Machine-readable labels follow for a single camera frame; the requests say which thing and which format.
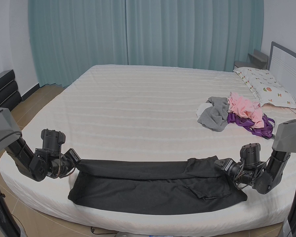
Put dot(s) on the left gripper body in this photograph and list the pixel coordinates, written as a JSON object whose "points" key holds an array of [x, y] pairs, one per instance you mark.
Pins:
{"points": [[75, 158]]}

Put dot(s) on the white printed pillow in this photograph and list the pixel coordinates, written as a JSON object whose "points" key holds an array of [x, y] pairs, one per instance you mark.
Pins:
{"points": [[268, 85]]}

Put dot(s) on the purple garment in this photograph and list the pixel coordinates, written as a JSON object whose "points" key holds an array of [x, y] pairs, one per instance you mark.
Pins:
{"points": [[261, 129]]}

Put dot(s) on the blue-green curtain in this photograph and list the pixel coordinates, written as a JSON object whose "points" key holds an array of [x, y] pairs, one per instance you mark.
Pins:
{"points": [[192, 26], [76, 33]]}

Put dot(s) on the white garment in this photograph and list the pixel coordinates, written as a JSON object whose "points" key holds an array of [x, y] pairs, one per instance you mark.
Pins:
{"points": [[201, 109]]}

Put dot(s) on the grey bedside table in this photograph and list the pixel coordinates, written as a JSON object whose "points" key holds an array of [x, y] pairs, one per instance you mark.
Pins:
{"points": [[257, 58]]}

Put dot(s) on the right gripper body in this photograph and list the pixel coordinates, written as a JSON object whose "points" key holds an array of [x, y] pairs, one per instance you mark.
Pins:
{"points": [[231, 170]]}

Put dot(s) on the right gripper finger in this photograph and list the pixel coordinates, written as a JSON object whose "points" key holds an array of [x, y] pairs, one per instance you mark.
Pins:
{"points": [[219, 163]]}

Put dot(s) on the pink garment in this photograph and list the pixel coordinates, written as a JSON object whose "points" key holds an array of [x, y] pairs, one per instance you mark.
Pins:
{"points": [[244, 107]]}

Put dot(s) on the grey garment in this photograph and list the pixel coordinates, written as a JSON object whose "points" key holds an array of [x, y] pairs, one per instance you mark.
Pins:
{"points": [[212, 117]]}

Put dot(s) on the black garment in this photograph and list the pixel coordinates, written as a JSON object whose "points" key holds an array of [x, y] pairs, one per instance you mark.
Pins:
{"points": [[150, 191]]}

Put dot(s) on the dark grey chest of drawers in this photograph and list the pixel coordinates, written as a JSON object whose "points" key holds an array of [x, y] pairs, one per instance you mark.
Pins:
{"points": [[2, 90]]}

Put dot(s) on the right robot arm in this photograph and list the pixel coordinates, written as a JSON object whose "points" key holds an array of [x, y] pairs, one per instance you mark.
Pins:
{"points": [[278, 164]]}

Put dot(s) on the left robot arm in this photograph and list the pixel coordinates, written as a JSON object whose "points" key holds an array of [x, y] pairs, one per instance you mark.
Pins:
{"points": [[22, 157]]}

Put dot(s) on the bed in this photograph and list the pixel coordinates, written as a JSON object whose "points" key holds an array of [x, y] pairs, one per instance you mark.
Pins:
{"points": [[138, 107]]}

